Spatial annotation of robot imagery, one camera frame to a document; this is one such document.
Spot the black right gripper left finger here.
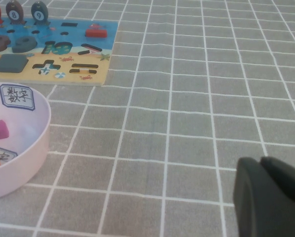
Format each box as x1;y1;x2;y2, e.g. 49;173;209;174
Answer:
233;157;295;237

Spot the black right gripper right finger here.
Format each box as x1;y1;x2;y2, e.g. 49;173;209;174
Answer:
260;156;295;198

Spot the colourful wooden puzzle board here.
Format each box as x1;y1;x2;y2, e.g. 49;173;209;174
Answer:
0;17;120;87

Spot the pink plastic bowl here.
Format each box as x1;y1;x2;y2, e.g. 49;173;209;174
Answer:
0;82;52;200

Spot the paper label inside pink bowl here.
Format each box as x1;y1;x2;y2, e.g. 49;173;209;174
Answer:
0;145;18;165

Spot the brown fish piece number 8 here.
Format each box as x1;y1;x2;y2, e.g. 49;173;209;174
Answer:
5;0;24;25

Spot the grey white-checked tablecloth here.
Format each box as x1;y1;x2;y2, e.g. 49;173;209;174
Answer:
0;0;295;237

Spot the red wooden minus sign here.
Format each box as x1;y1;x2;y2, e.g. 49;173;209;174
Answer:
85;28;108;39

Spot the paper label on pink rim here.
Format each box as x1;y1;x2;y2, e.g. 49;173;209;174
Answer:
0;83;36;111

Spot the grey-blue wooden square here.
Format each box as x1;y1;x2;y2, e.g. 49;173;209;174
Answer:
0;53;29;74

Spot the grey-blue wooden number 9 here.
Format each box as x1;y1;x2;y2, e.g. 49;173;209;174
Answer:
11;36;37;53

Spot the dark blue fish number 9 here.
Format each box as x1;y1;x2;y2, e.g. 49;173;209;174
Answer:
31;1;49;25

